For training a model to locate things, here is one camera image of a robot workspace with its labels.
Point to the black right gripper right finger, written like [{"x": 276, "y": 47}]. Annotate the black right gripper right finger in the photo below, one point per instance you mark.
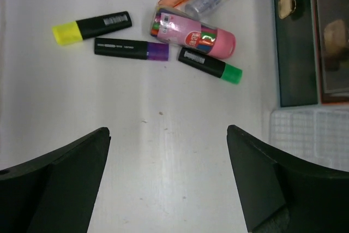
[{"x": 279, "y": 192}]

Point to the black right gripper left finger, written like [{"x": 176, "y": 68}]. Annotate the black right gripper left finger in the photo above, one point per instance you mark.
[{"x": 55, "y": 192}]

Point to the clear top drawer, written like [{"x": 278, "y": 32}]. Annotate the clear top drawer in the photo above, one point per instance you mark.
[{"x": 332, "y": 33}]

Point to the green cap black highlighter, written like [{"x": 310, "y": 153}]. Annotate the green cap black highlighter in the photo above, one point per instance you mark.
[{"x": 210, "y": 65}]

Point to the purple cap black highlighter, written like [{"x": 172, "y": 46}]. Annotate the purple cap black highlighter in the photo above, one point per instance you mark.
[{"x": 133, "y": 49}]

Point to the yellow cap black highlighter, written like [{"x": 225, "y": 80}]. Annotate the yellow cap black highlighter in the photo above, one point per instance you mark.
[{"x": 79, "y": 30}]

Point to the teal drawer organizer box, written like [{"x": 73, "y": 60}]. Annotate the teal drawer organizer box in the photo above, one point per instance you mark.
[{"x": 297, "y": 53}]

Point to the pink lid marker tube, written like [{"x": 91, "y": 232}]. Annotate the pink lid marker tube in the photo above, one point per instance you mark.
[{"x": 175, "y": 27}]

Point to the white wire file rack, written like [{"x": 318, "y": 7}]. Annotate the white wire file rack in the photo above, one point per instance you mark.
[{"x": 317, "y": 135}]

